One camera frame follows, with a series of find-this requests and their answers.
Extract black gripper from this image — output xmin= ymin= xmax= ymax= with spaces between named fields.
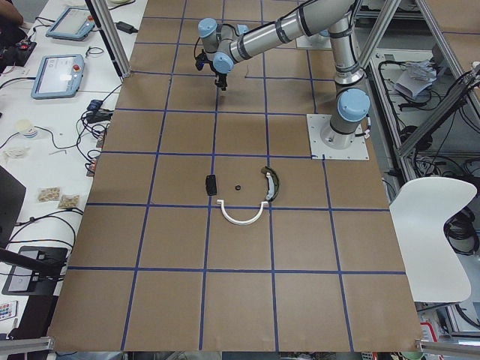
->
xmin=213 ymin=64 xmax=227 ymax=91

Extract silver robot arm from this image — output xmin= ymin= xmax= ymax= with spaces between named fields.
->
xmin=194 ymin=0 xmax=371 ymax=150

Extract black rectangular block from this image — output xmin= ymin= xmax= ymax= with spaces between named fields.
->
xmin=205 ymin=174 xmax=218 ymax=196

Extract green and white curved part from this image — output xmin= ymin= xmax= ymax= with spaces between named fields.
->
xmin=260 ymin=166 xmax=280 ymax=203

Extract black power adapter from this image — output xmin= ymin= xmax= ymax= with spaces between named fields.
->
xmin=115 ymin=21 xmax=138 ymax=34

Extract blue teach pendant far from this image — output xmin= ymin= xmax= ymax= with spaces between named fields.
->
xmin=46 ymin=7 xmax=95 ymax=41

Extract blue teach pendant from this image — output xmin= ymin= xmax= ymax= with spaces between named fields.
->
xmin=46 ymin=7 xmax=95 ymax=41
xmin=31 ymin=54 xmax=84 ymax=100

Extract blue teach pendant near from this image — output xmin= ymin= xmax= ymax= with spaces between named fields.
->
xmin=31 ymin=54 xmax=84 ymax=100

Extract white plastic chair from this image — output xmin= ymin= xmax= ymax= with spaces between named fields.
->
xmin=389 ymin=177 xmax=477 ymax=303

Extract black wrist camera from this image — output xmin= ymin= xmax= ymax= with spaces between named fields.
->
xmin=195 ymin=51 xmax=209 ymax=71

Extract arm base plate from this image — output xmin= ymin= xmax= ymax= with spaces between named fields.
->
xmin=295 ymin=34 xmax=332 ymax=50
xmin=306 ymin=114 xmax=370 ymax=161

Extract white curved plastic bracket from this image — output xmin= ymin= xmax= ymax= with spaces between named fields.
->
xmin=216 ymin=199 xmax=269 ymax=226

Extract aluminium frame post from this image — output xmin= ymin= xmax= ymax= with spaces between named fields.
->
xmin=85 ymin=0 xmax=131 ymax=79

